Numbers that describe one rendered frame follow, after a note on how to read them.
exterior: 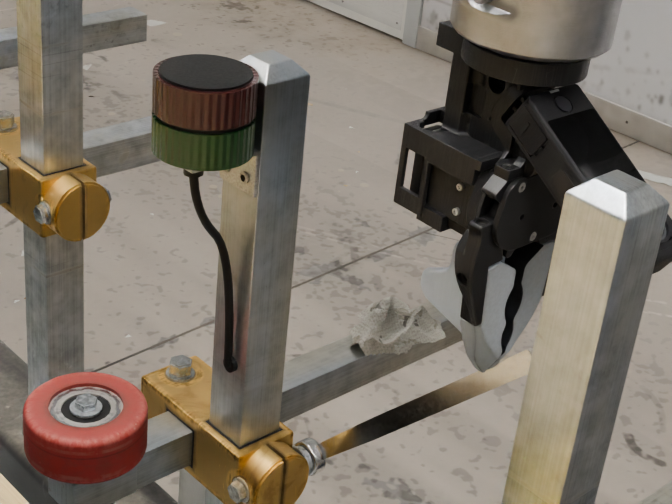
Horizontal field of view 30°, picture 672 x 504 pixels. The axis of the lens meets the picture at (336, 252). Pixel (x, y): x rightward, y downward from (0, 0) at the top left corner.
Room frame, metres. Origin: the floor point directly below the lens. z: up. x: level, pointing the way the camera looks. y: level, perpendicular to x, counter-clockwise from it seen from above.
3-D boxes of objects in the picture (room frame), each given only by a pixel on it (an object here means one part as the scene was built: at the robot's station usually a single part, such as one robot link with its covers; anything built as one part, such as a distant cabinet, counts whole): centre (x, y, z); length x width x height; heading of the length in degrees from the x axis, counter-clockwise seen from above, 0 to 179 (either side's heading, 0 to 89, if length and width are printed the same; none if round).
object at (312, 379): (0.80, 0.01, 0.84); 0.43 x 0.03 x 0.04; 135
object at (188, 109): (0.67, 0.08, 1.13); 0.06 x 0.06 x 0.02
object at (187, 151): (0.67, 0.08, 1.11); 0.06 x 0.06 x 0.02
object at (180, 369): (0.75, 0.10, 0.88); 0.02 x 0.02 x 0.01
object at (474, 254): (0.64, -0.09, 1.06); 0.05 x 0.02 x 0.09; 135
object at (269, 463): (0.71, 0.07, 0.85); 0.13 x 0.06 x 0.05; 45
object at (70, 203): (0.89, 0.24, 0.95); 0.13 x 0.06 x 0.05; 45
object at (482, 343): (0.66, -0.08, 1.01); 0.06 x 0.03 x 0.09; 45
